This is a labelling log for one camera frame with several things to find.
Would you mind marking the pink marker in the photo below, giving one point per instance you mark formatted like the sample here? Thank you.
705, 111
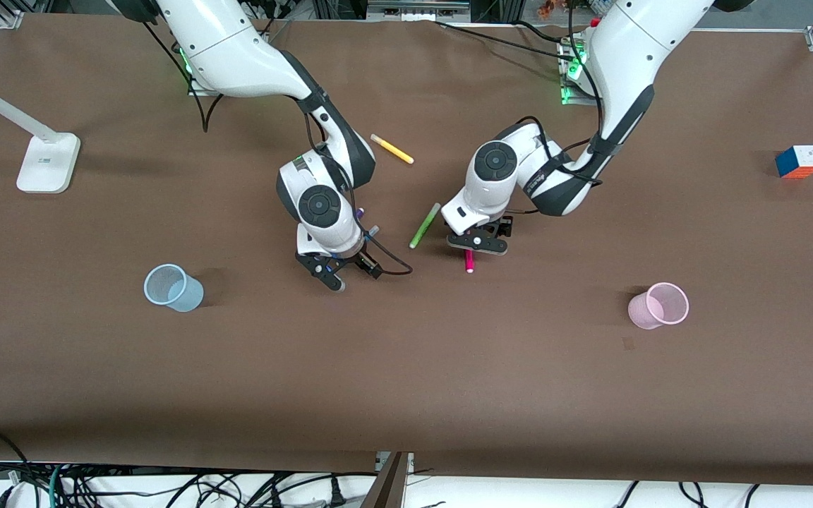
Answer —
469, 262

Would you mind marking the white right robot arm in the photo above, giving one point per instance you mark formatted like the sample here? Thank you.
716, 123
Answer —
237, 56

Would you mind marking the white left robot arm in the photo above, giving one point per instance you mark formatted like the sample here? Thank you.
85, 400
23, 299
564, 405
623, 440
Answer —
632, 42

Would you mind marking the green marker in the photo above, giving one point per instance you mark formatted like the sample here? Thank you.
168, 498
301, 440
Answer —
424, 226

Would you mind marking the yellow marker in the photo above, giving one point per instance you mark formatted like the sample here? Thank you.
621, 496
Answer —
392, 149

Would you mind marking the light blue mesh cup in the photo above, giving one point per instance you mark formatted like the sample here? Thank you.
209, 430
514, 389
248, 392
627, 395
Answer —
184, 296

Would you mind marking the brown paper table cover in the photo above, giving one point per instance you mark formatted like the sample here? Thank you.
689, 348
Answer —
449, 388

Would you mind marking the pink mesh cup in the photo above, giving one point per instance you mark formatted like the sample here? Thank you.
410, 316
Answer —
643, 310

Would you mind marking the dark table leg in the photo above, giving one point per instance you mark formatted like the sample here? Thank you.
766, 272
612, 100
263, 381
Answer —
385, 487

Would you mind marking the white desk lamp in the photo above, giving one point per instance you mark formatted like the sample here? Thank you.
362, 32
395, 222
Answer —
46, 166

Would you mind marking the colourful puzzle cube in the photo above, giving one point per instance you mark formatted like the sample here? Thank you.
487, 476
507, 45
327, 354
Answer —
798, 162

